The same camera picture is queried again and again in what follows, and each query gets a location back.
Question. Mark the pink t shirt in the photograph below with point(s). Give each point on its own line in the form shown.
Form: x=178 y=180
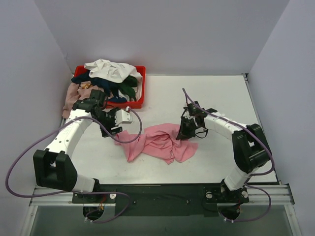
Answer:
x=158 y=141

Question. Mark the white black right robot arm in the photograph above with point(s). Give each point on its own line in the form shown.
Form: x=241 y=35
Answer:
x=250 y=148

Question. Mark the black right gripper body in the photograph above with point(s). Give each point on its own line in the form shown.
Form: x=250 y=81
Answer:
x=187 y=126

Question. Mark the red plastic bin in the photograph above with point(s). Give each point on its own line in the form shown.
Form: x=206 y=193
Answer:
x=139 y=91

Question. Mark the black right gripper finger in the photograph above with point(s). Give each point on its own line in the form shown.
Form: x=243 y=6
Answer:
x=193 y=131
x=184 y=132

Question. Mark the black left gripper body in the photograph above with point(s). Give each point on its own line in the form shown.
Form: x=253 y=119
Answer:
x=111 y=123

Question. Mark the white t shirt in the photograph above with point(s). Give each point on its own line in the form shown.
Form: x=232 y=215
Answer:
x=112 y=71

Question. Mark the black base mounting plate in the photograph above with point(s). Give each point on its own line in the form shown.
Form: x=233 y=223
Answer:
x=166 y=199

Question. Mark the dark green t shirt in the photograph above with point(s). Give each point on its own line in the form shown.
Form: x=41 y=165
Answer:
x=128 y=86

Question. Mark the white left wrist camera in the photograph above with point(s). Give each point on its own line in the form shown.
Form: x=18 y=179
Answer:
x=123 y=116

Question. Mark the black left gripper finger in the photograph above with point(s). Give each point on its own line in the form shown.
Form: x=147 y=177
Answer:
x=116 y=129
x=107 y=133

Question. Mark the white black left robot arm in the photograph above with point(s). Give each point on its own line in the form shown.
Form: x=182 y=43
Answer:
x=53 y=166

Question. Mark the navy blue t shirt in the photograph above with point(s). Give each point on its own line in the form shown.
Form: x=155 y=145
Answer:
x=111 y=89

